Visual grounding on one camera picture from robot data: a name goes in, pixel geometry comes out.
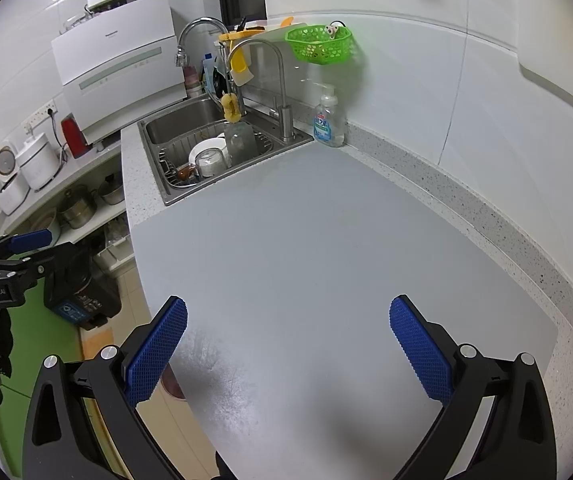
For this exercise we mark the white round-faced appliance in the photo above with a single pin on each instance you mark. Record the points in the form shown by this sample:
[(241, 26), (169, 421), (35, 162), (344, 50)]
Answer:
[(4, 157)]

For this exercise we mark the pink round bin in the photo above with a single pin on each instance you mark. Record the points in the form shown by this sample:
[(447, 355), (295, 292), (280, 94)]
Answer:
[(174, 382)]

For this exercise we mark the small panda toy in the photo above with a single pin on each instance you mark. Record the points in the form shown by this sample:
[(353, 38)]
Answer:
[(332, 31)]

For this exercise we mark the pink bottle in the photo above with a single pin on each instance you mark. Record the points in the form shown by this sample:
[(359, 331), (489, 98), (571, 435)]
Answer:
[(192, 82)]

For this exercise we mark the steel gooseneck faucet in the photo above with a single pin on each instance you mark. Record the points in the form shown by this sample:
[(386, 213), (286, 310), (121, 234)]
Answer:
[(285, 120)]

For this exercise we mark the hand soap pump bottle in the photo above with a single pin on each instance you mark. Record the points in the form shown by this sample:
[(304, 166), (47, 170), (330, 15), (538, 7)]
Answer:
[(329, 125)]

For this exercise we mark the white shelf unit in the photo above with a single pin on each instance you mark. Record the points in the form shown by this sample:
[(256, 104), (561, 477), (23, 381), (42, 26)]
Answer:
[(96, 160)]

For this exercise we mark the white rice cooker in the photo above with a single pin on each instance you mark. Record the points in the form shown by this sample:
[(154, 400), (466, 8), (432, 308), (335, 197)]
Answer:
[(39, 160)]

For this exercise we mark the white small cooker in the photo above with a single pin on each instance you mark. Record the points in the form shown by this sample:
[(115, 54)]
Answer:
[(11, 197)]

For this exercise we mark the blue white tube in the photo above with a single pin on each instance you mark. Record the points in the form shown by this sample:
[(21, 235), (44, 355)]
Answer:
[(209, 75)]

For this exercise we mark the pale basin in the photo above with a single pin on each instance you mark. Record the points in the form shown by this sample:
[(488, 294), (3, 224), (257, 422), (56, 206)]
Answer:
[(46, 225)]

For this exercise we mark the yellow plastic rack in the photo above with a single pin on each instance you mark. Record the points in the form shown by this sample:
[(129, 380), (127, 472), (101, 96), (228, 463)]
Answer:
[(239, 35)]

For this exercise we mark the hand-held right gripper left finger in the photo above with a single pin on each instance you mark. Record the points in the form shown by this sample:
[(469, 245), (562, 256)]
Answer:
[(159, 345)]

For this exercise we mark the stainless steel sink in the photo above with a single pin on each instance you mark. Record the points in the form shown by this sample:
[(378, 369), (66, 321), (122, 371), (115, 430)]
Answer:
[(176, 120)]

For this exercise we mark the person's leg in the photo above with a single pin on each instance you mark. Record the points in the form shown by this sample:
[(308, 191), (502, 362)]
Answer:
[(224, 470)]

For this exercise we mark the white bowl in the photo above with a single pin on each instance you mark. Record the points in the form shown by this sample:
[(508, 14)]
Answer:
[(206, 144)]

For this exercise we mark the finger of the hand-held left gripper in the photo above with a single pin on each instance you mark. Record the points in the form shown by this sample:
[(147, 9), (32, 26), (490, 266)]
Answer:
[(61, 255), (29, 240)]

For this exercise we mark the chrome faucet with sprayer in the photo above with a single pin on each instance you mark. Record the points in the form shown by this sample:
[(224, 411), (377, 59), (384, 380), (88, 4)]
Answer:
[(201, 22)]

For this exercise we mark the white countertop dishwasher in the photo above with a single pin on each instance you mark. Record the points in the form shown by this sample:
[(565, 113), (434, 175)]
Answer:
[(116, 70)]

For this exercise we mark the black trash can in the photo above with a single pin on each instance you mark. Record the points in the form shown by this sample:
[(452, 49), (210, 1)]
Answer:
[(86, 295)]

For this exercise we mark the clear plastic container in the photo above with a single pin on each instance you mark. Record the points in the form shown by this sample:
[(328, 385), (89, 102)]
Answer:
[(241, 145)]

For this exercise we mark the white wall socket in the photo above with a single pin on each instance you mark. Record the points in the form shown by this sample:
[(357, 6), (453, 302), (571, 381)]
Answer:
[(39, 117)]

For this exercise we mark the green cabinet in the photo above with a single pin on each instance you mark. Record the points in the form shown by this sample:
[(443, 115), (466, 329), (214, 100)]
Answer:
[(21, 410)]

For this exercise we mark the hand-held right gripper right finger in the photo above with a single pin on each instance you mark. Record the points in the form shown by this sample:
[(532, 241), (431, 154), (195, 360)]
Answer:
[(419, 350)]

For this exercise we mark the steel steamer pot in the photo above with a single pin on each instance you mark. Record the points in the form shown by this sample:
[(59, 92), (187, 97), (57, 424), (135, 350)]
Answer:
[(77, 210)]

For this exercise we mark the green plastic basket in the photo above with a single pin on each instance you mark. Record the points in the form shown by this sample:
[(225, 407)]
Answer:
[(319, 47)]

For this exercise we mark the yellow sponge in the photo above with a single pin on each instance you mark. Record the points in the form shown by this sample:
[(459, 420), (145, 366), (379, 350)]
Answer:
[(231, 109)]

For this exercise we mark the red kettle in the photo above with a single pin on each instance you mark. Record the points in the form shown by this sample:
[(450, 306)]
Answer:
[(74, 135)]

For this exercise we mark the glass cup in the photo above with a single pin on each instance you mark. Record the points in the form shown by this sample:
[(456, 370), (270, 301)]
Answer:
[(211, 164)]

